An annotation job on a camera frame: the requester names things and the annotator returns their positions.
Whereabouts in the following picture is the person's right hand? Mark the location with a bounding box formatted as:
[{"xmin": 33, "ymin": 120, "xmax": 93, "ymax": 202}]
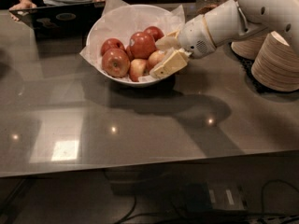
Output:
[{"xmin": 8, "ymin": 0, "xmax": 36, "ymax": 21}]

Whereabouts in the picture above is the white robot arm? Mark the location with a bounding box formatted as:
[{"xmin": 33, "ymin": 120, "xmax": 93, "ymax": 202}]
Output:
[{"xmin": 150, "ymin": 0, "xmax": 299, "ymax": 78}]

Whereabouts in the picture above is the front stack of paper bowls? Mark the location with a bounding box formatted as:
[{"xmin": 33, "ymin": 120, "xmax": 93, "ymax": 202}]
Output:
[{"xmin": 251, "ymin": 32, "xmax": 299, "ymax": 92}]

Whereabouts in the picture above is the black box under table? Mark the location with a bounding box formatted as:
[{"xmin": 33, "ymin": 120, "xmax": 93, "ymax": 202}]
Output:
[{"xmin": 183, "ymin": 182, "xmax": 248, "ymax": 213}]

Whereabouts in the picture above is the centre red apple with sticker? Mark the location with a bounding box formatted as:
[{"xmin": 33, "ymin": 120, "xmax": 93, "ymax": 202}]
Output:
[{"xmin": 127, "ymin": 32, "xmax": 156, "ymax": 61}]

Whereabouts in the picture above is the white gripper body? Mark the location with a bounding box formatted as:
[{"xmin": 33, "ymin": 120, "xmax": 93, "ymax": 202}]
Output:
[{"xmin": 178, "ymin": 15, "xmax": 216, "ymax": 59}]

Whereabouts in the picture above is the front yellow-red apple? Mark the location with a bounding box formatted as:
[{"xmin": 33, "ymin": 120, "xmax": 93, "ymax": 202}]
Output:
[{"xmin": 129, "ymin": 59, "xmax": 148, "ymax": 82}]

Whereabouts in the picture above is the black laptop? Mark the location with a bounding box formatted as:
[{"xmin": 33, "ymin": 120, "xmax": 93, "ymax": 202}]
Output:
[{"xmin": 11, "ymin": 2, "xmax": 105, "ymax": 37}]

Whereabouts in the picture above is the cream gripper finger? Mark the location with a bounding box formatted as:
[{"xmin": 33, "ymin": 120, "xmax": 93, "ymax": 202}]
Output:
[
  {"xmin": 149, "ymin": 48, "xmax": 191, "ymax": 79},
  {"xmin": 155, "ymin": 30, "xmax": 180, "ymax": 50}
]

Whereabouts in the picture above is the white bowl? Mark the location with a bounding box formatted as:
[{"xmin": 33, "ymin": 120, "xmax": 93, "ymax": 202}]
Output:
[{"xmin": 85, "ymin": 3, "xmax": 188, "ymax": 88}]

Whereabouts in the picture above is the black cable on floor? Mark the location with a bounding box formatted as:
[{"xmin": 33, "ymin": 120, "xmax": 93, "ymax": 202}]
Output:
[{"xmin": 102, "ymin": 170, "xmax": 299, "ymax": 224}]

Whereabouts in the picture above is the white paper liner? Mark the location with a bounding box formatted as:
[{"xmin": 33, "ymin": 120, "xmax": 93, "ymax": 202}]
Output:
[{"xmin": 79, "ymin": 0, "xmax": 187, "ymax": 83}]

